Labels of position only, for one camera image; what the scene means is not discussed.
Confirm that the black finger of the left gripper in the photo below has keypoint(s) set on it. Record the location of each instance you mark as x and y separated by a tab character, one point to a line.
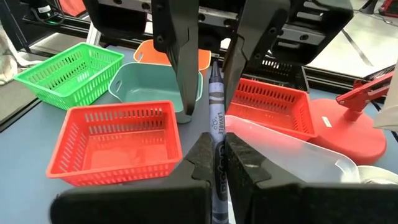
255	31
180	37

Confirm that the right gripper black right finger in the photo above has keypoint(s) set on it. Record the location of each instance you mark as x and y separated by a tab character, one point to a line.
280	202

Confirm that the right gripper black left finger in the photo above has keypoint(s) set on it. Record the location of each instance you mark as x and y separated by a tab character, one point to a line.
186	199

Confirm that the red slotted plastic basket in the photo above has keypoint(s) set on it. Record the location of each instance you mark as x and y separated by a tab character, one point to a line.
124	149
273	112

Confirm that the gray-blue crayon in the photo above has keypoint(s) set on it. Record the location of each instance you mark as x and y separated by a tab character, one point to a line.
216	109

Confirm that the orange plastic bin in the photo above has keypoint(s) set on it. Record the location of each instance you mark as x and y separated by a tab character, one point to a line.
152	56

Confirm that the clear plastic bin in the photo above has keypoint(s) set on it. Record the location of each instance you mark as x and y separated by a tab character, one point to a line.
295	155

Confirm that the black slotted plastic basket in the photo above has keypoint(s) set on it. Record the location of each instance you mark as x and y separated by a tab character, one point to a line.
280	74

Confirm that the teal plastic bin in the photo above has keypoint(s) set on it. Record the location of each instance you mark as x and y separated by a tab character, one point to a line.
146	84

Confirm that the red tool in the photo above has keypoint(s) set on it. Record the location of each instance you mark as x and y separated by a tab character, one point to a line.
390	7

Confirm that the white metal leg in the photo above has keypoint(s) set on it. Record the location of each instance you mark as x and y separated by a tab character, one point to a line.
93	35

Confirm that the red desk lamp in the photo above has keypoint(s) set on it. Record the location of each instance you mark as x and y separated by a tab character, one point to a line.
342	140

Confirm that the red fabric item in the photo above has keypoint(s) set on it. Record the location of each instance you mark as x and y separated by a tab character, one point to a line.
73	6

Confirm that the green slotted plastic basket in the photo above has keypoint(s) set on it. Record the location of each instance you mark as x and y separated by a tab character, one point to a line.
71	79

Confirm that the black power supply box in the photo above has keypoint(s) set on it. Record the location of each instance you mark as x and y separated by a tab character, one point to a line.
43	9

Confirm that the light crumpled cloth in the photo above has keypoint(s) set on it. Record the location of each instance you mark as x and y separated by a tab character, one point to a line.
7	62

